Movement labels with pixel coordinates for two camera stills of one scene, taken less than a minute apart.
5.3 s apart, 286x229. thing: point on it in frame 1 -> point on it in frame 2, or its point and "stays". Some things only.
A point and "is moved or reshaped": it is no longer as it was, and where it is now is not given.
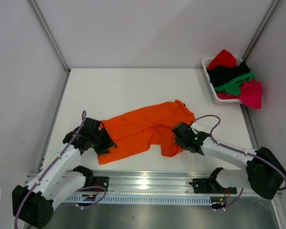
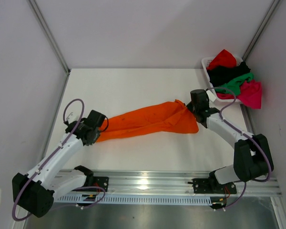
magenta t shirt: x=250 y=94 stays
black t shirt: x=218 y=75 stays
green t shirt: x=232 y=86 stays
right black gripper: x=180 y=134 -> x=190 y=106
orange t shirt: x=134 y=133 is moved or reshaped
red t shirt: x=222 y=57 stays
